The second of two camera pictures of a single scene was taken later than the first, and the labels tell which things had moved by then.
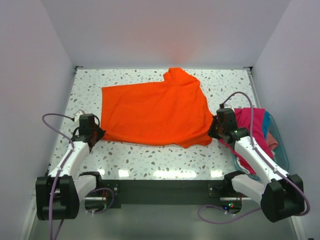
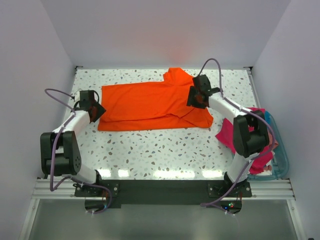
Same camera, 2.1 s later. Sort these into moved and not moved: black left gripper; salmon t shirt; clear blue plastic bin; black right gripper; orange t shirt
Moved: black right gripper; black left gripper; orange t shirt
Not moved: clear blue plastic bin; salmon t shirt
